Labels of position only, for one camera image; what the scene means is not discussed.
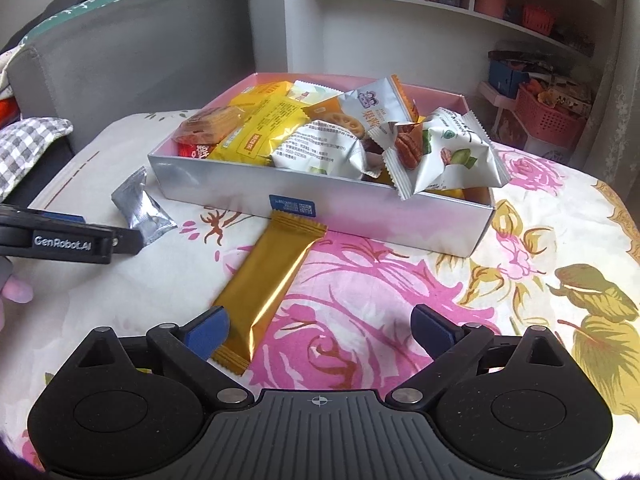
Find grey sofa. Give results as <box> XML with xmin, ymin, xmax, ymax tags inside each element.
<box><xmin>7</xmin><ymin>0</ymin><xmax>253</xmax><ymax>156</ymax></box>

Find white bookshelf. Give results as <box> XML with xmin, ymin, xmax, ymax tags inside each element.
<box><xmin>282</xmin><ymin>0</ymin><xmax>623</xmax><ymax>81</ymax></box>

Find white nut print packet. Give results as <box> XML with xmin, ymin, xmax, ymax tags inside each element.
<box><xmin>382</xmin><ymin>106</ymin><xmax>512</xmax><ymax>202</ymax></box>

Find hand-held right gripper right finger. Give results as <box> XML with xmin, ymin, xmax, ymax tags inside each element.
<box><xmin>385</xmin><ymin>304</ymin><xmax>563</xmax><ymax>406</ymax></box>

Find clear biscuit packet red label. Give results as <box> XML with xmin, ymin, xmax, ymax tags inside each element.
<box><xmin>172</xmin><ymin>105</ymin><xmax>243</xmax><ymax>146</ymax></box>

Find pale curtain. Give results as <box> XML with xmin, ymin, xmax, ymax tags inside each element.
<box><xmin>565</xmin><ymin>0</ymin><xmax>640</xmax><ymax>181</ymax></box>

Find pale yellow cake packet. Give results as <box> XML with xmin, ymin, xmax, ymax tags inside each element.
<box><xmin>285</xmin><ymin>80</ymin><xmax>346</xmax><ymax>108</ymax></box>

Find person's left hand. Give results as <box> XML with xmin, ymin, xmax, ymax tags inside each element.
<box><xmin>0</xmin><ymin>255</ymin><xmax>36</xmax><ymax>331</ymax></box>

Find gold bar packet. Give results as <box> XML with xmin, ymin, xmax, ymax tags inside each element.
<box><xmin>210</xmin><ymin>210</ymin><xmax>328</xmax><ymax>377</ymax></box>

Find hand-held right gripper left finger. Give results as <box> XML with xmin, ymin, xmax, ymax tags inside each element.
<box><xmin>77</xmin><ymin>305</ymin><xmax>253</xmax><ymax>406</ymax></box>

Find large pink plastic basket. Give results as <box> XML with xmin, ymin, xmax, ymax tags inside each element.
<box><xmin>515</xmin><ymin>84</ymin><xmax>591</xmax><ymax>150</ymax></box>

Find teal cushion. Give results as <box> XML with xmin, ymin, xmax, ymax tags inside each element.
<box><xmin>22</xmin><ymin>0</ymin><xmax>141</xmax><ymax>43</ymax></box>

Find red and white candy packet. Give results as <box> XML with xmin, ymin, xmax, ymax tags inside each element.
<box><xmin>179</xmin><ymin>141</ymin><xmax>217</xmax><ymax>161</ymax></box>

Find grey checkered pillow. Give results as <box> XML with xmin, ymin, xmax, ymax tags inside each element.
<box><xmin>0</xmin><ymin>116</ymin><xmax>76</xmax><ymax>203</ymax></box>

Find yellow packet with white label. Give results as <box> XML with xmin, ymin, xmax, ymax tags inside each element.
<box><xmin>205</xmin><ymin>81</ymin><xmax>311</xmax><ymax>166</ymax></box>

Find silver foil packet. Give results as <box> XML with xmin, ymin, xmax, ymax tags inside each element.
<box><xmin>111</xmin><ymin>166</ymin><xmax>178</xmax><ymax>247</ymax></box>

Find blue cardboard box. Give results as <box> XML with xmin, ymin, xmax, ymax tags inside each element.
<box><xmin>487</xmin><ymin>60</ymin><xmax>531</xmax><ymax>100</ymax></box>

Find small white packet orange edges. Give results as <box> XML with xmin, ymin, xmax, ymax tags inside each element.
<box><xmin>345</xmin><ymin>75</ymin><xmax>422</xmax><ymax>153</ymax></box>

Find small red basket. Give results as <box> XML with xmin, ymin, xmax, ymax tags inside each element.
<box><xmin>522</xmin><ymin>4</ymin><xmax>557</xmax><ymax>31</ymax></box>

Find wide gold foil packet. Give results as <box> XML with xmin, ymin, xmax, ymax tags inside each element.
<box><xmin>430</xmin><ymin>186</ymin><xmax>493</xmax><ymax>206</ymax></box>

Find white packet with grey text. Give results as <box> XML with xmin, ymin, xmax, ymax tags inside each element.
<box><xmin>270</xmin><ymin>119</ymin><xmax>371</xmax><ymax>181</ymax></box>

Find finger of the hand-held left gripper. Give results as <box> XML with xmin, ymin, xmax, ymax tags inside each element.
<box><xmin>107</xmin><ymin>227</ymin><xmax>146</xmax><ymax>256</ymax></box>
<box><xmin>30</xmin><ymin>211</ymin><xmax>85</xmax><ymax>227</ymax></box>

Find pink and silver cardboard box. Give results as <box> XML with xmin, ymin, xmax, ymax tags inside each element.
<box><xmin>146</xmin><ymin>72</ymin><xmax>497</xmax><ymax>259</ymax></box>

